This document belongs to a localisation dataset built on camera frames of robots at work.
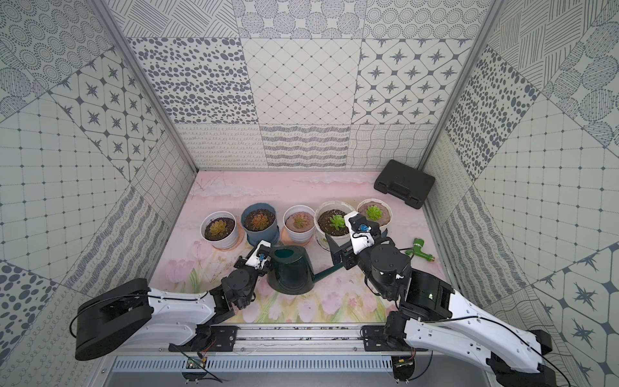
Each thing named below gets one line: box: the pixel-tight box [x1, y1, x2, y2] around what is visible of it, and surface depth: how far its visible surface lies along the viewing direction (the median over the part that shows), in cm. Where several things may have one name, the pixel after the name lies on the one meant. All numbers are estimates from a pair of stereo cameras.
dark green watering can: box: [266, 245, 344, 295], surface depth 80 cm
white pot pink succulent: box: [282, 204, 316, 244], surface depth 92 cm
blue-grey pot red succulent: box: [240, 202, 280, 246], surface depth 94 cm
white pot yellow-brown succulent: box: [199, 210, 238, 250], surface depth 90 cm
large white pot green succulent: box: [314, 199, 357, 252], surface depth 92 cm
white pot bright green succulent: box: [356, 198, 394, 228], surface depth 95 cm
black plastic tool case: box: [373, 159, 436, 210], surface depth 113 cm
